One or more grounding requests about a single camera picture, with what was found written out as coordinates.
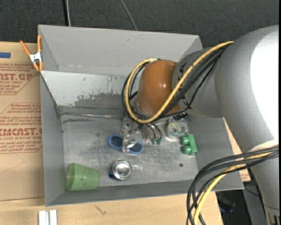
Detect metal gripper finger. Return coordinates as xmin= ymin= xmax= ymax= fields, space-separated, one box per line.
xmin=122 ymin=117 xmax=135 ymax=135
xmin=122 ymin=135 xmax=136 ymax=153

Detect blue sunglasses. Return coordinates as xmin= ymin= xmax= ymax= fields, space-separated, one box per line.
xmin=107 ymin=134 xmax=144 ymax=156

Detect silver and blue can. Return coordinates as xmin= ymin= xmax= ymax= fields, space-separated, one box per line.
xmin=108 ymin=159 xmax=133 ymax=181

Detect clear glass thing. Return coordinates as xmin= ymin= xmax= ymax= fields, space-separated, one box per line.
xmin=165 ymin=120 xmax=189 ymax=138

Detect grey metal bin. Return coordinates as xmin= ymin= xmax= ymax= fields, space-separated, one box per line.
xmin=37 ymin=24 xmax=245 ymax=207

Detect green toy block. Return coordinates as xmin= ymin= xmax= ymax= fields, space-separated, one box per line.
xmin=180 ymin=133 xmax=199 ymax=156

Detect green plastic cup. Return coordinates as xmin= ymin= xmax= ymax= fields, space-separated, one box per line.
xmin=66 ymin=163 xmax=101 ymax=192

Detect brown cardboard board red print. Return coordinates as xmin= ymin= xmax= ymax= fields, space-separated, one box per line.
xmin=0 ymin=40 xmax=45 ymax=203

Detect black cylinder on white bracket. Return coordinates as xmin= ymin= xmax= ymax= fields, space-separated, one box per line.
xmin=172 ymin=112 xmax=191 ymax=122

